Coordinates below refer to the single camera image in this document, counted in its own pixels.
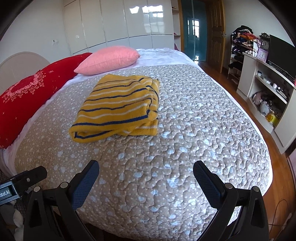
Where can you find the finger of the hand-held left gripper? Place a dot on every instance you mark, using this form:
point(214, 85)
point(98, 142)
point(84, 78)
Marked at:
point(30, 177)

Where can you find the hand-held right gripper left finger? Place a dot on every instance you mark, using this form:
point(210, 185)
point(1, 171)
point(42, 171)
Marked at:
point(85, 183)

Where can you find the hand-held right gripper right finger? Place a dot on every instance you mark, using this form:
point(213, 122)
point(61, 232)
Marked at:
point(205, 183)

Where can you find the yellow striped sweater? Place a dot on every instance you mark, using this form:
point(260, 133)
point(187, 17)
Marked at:
point(118, 104)

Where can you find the pile of clothes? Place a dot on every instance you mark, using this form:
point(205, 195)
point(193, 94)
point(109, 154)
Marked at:
point(245, 34)

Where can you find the white soft toy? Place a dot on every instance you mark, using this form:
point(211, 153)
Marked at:
point(17, 220)

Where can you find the beige dotted quilt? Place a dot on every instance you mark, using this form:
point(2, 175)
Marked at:
point(196, 127)

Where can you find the red floral pillow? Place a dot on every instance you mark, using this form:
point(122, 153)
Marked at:
point(30, 92)

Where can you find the plush toy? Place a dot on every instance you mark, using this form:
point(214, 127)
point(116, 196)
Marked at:
point(261, 99)

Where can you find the white television cabinet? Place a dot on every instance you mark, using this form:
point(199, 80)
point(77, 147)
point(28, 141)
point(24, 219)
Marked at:
point(248, 76)

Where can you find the white round headboard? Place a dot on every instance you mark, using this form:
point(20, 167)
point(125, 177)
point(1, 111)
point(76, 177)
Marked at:
point(20, 61)

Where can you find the small white jar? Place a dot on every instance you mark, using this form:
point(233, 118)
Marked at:
point(259, 74)

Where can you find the shoe rack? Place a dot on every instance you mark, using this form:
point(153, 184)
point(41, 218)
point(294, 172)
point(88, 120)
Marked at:
point(235, 64)

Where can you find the pink pillow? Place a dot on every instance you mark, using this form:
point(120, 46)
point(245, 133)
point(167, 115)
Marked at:
point(108, 59)

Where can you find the white bed sheet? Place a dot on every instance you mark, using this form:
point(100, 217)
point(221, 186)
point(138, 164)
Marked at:
point(161, 55)

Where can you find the pink desk clock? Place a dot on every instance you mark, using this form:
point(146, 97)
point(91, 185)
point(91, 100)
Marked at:
point(262, 55)

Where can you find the wooden door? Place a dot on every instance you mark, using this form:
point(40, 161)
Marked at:
point(215, 34)

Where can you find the black television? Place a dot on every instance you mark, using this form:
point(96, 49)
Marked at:
point(282, 53)

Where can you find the dark table clock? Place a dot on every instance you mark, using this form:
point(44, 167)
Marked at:
point(265, 42)

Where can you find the teal glass door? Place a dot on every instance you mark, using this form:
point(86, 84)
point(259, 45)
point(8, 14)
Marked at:
point(193, 30)

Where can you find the white glossy wardrobe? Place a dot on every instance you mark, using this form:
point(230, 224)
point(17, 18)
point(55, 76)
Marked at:
point(115, 20)

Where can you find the white wall shelf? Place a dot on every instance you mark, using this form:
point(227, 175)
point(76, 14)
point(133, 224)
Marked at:
point(175, 23)

